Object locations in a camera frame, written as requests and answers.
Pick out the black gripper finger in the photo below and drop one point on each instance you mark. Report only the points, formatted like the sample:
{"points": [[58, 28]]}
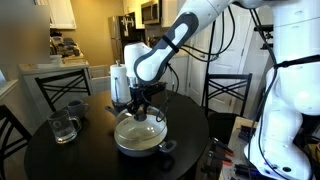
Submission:
{"points": [[146, 107], [131, 107]]}

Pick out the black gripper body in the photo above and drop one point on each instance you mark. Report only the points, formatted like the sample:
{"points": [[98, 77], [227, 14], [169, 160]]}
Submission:
{"points": [[138, 95]]}

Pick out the glass pan lid black knob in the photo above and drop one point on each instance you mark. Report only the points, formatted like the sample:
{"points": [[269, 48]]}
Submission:
{"points": [[140, 131]]}

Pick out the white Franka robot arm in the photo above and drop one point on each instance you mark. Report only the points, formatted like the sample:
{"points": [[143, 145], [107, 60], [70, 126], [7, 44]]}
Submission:
{"points": [[293, 86]]}

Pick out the pot with glass lid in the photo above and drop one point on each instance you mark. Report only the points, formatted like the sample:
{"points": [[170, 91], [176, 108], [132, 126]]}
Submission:
{"points": [[143, 151]]}

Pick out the white paper towel roll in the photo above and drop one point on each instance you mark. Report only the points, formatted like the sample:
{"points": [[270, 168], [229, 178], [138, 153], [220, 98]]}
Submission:
{"points": [[120, 83]]}

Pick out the metal paper towel holder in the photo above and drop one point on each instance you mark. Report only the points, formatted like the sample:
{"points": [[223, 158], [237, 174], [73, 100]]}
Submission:
{"points": [[117, 62]]}

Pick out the grey ceramic mug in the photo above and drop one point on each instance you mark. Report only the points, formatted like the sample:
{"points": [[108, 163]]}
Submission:
{"points": [[77, 108]]}

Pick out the black refrigerator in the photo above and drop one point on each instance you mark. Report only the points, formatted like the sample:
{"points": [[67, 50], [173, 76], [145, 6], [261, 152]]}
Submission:
{"points": [[125, 33]]}

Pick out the black metal chair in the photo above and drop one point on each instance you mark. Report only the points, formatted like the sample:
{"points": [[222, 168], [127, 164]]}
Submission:
{"points": [[13, 133], [226, 90], [63, 86]]}

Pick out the clear glass mug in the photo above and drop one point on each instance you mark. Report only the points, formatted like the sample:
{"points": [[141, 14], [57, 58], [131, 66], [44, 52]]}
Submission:
{"points": [[63, 128]]}

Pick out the steel microwave oven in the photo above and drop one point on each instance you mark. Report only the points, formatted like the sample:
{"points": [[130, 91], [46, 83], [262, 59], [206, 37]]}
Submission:
{"points": [[151, 11]]}

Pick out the white kitchen counter cabinet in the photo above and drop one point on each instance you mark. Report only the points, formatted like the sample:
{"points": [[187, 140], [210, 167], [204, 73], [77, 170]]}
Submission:
{"points": [[53, 71]]}

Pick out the clear countertop storage box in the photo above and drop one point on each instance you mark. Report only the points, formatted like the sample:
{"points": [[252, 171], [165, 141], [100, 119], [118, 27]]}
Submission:
{"points": [[53, 61]]}

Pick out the white robot mounting table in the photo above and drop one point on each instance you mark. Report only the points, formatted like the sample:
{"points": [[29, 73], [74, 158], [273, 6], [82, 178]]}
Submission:
{"points": [[233, 133]]}

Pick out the white panel door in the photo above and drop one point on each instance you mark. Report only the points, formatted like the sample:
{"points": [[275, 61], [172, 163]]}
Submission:
{"points": [[230, 66]]}

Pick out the black countertop appliance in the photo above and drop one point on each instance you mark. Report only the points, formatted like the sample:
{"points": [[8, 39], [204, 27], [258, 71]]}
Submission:
{"points": [[56, 41]]}

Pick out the small black box device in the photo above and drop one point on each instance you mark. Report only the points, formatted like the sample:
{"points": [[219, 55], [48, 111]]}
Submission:
{"points": [[247, 133]]}

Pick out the white upper kitchen cabinet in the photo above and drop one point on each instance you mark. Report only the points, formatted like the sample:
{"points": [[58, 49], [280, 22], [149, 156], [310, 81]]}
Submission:
{"points": [[61, 13]]}

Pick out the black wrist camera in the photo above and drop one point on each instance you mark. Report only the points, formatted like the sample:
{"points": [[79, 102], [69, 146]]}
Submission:
{"points": [[157, 87]]}

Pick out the black bracket mount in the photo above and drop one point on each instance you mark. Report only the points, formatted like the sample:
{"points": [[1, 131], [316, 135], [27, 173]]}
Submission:
{"points": [[265, 35]]}

